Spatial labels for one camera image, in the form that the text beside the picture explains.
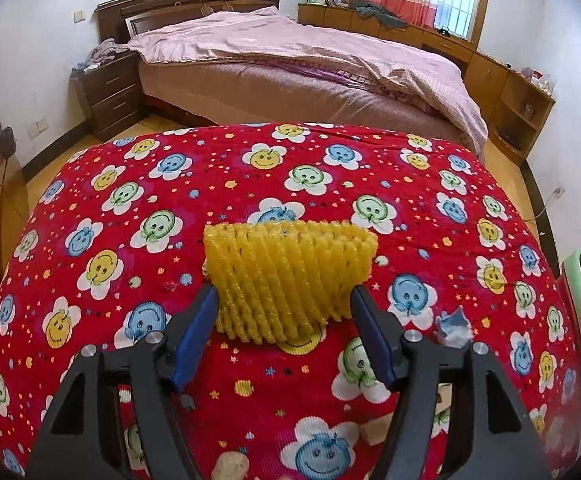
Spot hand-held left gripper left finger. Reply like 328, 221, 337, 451
25, 285, 221, 480

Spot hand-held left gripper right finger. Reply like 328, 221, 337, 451
349, 284, 553, 480

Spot yellow foam fruit net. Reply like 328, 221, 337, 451
203, 220, 378, 345

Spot torn blue white paper scrap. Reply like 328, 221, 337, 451
433, 307, 472, 351

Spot peanut shell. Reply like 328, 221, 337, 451
211, 452, 250, 480

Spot red flower print blanket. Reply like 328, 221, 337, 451
0, 122, 581, 480

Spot bed with pink quilt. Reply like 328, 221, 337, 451
138, 45, 488, 161

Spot dark wooden nightstand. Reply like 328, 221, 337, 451
73, 52, 144, 141

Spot wooden cabinet desk unit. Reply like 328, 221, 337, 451
297, 2, 557, 167

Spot pile of clothes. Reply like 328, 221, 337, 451
73, 40, 132, 74

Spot small bottles on cabinet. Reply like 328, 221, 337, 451
522, 67, 556, 94

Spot pink checked quilt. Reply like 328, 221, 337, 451
128, 6, 489, 136

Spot dark grey garment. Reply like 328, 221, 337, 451
347, 0, 409, 29

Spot dark wooden headboard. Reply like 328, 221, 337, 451
95, 0, 284, 47

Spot black power cable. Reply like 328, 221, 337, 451
0, 152, 11, 266

